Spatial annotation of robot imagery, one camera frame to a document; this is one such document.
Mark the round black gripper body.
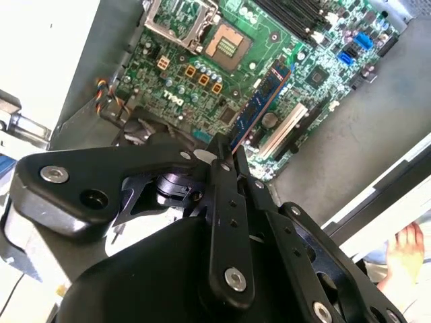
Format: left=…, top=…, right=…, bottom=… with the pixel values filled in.
left=56, top=217, right=308, bottom=323

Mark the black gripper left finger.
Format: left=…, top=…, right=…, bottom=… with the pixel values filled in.
left=0, top=133, right=256, bottom=309

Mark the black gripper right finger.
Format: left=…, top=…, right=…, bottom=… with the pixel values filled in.
left=234, top=147, right=405, bottom=323

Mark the blue RAM stick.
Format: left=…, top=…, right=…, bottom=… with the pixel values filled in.
left=230, top=60, right=293, bottom=152

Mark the person's bare hand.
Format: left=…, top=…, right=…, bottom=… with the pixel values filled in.
left=376, top=223, right=426, bottom=294

